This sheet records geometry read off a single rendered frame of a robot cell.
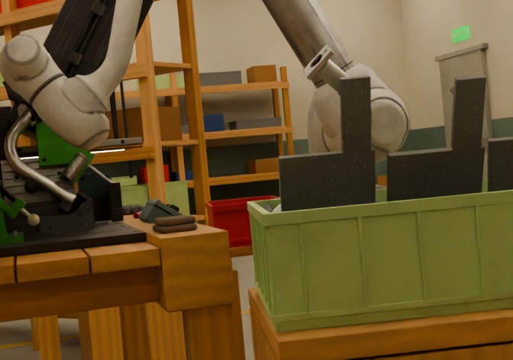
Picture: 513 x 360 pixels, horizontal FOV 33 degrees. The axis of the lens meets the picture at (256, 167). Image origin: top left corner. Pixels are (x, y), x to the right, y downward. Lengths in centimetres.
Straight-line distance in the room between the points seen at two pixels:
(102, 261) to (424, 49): 1072
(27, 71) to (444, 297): 106
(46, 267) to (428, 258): 78
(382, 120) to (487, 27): 907
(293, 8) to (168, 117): 349
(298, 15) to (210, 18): 1002
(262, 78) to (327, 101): 955
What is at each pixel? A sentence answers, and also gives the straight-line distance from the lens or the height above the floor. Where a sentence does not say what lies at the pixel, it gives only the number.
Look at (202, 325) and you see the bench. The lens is 179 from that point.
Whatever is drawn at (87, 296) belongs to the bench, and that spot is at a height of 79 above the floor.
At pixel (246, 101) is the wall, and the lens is 1189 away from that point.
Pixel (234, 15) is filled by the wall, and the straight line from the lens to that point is 1201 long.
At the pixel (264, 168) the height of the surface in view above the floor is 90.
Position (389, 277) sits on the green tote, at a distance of 128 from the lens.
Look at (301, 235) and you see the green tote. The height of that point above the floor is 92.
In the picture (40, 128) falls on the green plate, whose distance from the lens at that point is 237.
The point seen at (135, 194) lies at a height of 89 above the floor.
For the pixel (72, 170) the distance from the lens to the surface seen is 230.
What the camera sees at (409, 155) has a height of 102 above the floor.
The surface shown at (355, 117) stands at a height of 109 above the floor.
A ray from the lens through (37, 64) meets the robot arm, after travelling 195.
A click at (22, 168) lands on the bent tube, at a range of 230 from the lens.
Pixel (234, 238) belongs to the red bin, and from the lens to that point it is 243.
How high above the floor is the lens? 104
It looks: 1 degrees down
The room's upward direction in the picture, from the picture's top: 5 degrees counter-clockwise
